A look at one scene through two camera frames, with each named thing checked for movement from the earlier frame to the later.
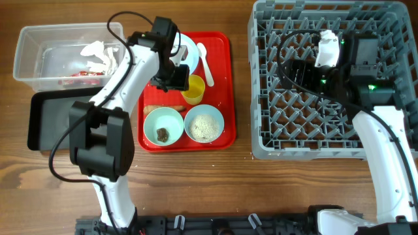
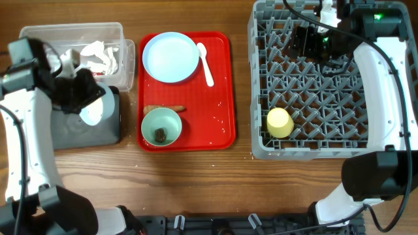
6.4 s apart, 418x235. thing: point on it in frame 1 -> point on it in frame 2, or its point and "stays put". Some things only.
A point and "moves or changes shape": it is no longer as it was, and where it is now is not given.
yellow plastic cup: (194, 95) -> (280, 124)
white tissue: (108, 55) stays put
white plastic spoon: (202, 51) stays put
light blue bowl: (204, 123) moves or changes shape
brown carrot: (148, 108) stays put
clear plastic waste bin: (66, 57) stays put
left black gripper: (179, 83) -> (93, 91)
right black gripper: (305, 68) -> (307, 35)
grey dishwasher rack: (287, 124) stays put
